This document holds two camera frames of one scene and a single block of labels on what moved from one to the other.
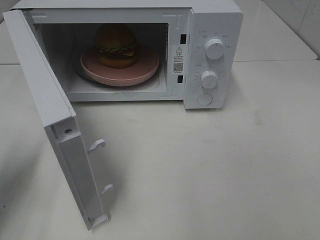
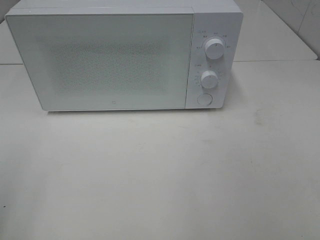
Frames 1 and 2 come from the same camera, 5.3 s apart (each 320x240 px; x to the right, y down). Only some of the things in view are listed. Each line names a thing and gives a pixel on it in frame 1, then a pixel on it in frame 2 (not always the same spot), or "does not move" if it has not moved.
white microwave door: [51, 93] to [109, 59]
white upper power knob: [214, 48] does not move
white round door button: [204, 99] does not move
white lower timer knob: [209, 79] does not move
